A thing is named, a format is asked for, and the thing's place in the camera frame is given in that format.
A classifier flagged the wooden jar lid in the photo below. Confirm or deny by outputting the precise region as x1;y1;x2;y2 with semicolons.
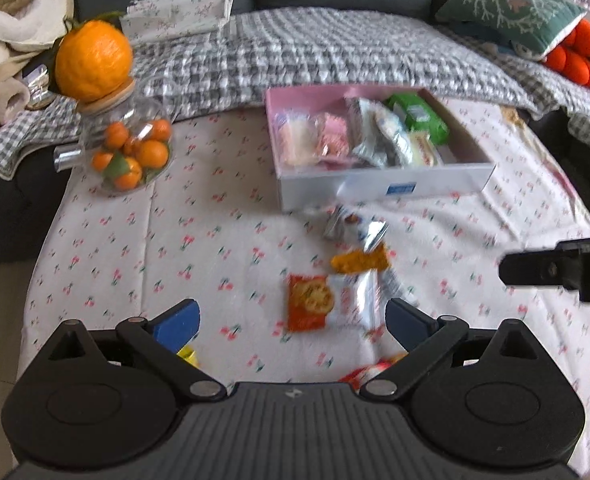
77;77;136;115

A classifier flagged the cream snack packet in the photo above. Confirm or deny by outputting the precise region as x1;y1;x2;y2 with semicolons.
409;130;444;167

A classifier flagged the cherry print tablecloth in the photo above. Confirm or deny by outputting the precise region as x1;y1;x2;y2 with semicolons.
17;97;590;476

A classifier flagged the pink cardboard box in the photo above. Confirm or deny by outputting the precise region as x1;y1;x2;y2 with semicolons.
265;85;497;212

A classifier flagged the silver foil snack packet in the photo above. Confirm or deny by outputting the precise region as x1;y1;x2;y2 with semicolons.
346;97;411;168

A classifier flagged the beige fleece blanket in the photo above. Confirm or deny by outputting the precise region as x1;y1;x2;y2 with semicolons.
0;0;78;148

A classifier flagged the blue white plush toy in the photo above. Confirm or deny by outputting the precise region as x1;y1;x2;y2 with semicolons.
490;40;546;61

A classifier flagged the pink speckled snack packet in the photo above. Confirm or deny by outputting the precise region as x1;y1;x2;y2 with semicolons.
315;111;352;160

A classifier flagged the orange gold snack packet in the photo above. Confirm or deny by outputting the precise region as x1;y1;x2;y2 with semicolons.
331;244;392;274

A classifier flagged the silver picture snack packet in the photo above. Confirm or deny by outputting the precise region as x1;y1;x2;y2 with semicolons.
323;206;389;253

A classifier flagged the green patterned cushion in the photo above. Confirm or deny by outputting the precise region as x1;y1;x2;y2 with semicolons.
435;0;587;61

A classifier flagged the floral quilt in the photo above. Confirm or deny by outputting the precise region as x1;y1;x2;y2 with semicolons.
498;105;583;211

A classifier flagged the glass jar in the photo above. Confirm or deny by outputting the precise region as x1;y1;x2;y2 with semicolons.
54;87;177;196

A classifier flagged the clear white snack packet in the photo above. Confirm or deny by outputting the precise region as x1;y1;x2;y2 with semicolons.
275;109;321;167

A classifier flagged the cluster of small tangerines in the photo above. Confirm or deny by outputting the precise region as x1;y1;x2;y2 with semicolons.
91;119;173;192

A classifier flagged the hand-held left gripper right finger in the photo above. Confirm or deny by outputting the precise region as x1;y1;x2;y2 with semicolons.
358;297;544;403

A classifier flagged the long white snack packet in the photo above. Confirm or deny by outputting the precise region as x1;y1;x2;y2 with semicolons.
380;267;418;306

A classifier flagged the grey checkered blanket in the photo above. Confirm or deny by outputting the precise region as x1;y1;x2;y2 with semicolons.
0;7;590;181

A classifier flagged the orange plush toy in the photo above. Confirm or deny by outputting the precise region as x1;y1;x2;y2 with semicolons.
545;20;590;88

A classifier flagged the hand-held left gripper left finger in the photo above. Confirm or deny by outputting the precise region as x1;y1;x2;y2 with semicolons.
34;298;227;403

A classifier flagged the orange cracker snack packet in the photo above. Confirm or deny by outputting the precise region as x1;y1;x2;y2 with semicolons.
287;269;381;333

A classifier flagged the folded floral cloth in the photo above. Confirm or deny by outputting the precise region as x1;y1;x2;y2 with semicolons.
120;0;234;43

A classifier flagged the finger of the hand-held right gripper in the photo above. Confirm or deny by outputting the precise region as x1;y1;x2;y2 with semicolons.
499;247;583;289

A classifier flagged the red snack packet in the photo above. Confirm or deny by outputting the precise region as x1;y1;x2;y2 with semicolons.
339;354;408;392

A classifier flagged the green snack packet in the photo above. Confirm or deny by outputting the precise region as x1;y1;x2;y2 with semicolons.
384;92;450;146

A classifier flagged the large orange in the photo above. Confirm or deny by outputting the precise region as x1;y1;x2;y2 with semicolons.
55;20;134;103

